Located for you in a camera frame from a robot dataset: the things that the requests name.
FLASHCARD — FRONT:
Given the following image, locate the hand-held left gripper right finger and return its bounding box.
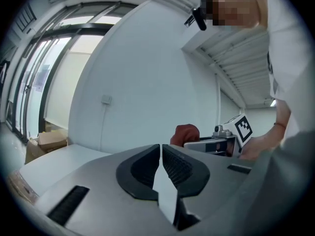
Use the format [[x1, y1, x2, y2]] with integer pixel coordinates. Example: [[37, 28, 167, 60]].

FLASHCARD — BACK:
[[161, 144, 253, 236]]

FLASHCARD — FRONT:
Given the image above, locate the person's right forearm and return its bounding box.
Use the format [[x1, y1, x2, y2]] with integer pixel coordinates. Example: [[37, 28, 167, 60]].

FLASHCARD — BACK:
[[273, 97, 293, 132]]

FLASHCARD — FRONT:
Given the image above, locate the brown cardboard box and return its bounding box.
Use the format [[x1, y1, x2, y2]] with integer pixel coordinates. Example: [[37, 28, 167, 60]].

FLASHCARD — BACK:
[[24, 139, 50, 165], [37, 129, 69, 152]]

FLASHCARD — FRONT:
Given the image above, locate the person's right hand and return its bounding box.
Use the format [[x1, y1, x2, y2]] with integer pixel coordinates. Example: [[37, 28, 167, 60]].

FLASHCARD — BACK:
[[239, 126, 285, 161]]

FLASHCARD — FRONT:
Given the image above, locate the person in white shirt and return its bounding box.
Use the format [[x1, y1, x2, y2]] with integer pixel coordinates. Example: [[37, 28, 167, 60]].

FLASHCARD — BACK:
[[265, 0, 315, 147]]

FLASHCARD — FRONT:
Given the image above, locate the red round object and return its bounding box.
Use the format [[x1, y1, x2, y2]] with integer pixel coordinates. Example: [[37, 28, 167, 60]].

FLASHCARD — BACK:
[[170, 123, 201, 148]]

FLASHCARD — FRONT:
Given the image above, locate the person's head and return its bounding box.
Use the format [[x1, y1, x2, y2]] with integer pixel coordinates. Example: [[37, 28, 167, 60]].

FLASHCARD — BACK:
[[205, 0, 269, 29]]

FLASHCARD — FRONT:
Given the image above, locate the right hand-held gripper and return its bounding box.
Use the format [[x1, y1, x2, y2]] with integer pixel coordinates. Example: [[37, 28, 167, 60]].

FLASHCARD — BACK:
[[184, 114, 254, 157]]

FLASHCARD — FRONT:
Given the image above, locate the black head camera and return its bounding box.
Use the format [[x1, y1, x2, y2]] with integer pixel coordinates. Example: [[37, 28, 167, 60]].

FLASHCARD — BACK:
[[185, 7, 208, 31]]

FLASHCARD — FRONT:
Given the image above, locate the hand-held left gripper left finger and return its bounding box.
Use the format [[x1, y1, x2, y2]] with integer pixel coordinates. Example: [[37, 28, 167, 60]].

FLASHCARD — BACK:
[[36, 144, 178, 236]]

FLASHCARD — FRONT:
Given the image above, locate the black framed glass wall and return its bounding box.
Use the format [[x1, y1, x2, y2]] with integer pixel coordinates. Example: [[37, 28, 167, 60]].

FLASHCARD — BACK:
[[4, 1, 138, 142]]

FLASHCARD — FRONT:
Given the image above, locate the white wall cable conduit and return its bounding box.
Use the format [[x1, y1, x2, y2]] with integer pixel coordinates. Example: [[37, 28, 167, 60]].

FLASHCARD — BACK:
[[98, 104, 109, 152]]

